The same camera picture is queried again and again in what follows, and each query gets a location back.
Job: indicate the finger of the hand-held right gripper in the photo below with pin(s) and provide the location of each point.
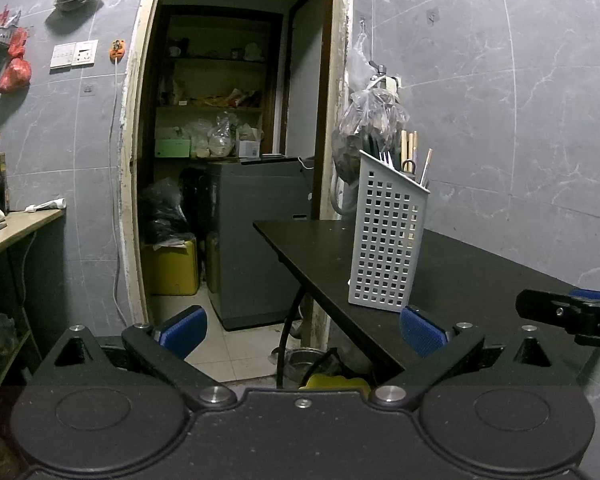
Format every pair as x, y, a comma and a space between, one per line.
595, 294

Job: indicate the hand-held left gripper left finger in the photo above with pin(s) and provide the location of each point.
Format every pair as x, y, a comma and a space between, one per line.
182, 332

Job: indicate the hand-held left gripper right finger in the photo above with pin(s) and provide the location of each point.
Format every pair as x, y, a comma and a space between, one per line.
422, 332

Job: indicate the white perforated utensil basket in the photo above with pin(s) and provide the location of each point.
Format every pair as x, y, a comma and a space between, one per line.
387, 240

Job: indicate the wooden chopstick purple band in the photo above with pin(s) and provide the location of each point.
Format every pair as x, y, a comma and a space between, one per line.
426, 164
415, 142

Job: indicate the metal fork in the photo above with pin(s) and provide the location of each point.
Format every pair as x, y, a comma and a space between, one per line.
389, 160

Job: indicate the plain wooden chopstick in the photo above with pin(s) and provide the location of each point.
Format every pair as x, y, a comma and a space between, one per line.
404, 145
411, 145

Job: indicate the yellow box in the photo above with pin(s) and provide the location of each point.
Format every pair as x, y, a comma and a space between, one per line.
172, 270

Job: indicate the yellow plastic object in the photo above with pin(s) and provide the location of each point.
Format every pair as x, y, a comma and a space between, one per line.
335, 382

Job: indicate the black metal table leg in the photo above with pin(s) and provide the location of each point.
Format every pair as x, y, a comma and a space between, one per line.
290, 330

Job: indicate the grey washing machine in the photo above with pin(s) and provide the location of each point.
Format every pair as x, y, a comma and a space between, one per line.
250, 240

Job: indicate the metal bowl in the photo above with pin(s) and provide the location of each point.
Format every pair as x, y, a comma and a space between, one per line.
305, 362

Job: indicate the black garbage bag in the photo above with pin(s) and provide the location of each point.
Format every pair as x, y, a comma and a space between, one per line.
165, 210

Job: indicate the green box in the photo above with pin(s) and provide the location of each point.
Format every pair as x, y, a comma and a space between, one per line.
172, 148

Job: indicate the white tube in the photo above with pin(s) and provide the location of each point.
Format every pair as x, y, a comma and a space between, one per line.
45, 205

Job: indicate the beige kitchen counter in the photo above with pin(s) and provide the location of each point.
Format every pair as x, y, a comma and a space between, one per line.
25, 225

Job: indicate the white box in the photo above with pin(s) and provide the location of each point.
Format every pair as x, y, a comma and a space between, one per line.
248, 149

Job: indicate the plastic bags of food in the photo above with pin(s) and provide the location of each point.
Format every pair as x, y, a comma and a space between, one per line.
217, 140

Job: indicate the large hanging plastic bag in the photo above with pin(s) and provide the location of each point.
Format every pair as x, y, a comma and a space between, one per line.
365, 125

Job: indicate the dark wooden shelf cabinet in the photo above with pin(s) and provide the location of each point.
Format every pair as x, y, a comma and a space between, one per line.
215, 62

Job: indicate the red plastic bags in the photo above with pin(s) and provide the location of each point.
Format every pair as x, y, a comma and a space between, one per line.
15, 75

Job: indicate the pale door frame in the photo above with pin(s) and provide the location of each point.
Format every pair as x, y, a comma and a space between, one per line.
130, 160

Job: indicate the wall water tap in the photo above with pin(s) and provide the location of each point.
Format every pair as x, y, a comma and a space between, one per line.
387, 82

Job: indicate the orange wall plug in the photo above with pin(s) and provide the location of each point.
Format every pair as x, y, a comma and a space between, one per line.
117, 50

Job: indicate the white wall switch panel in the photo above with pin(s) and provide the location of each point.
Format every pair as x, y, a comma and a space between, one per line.
74, 54

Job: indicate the wall hook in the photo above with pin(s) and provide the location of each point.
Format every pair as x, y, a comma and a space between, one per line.
433, 15

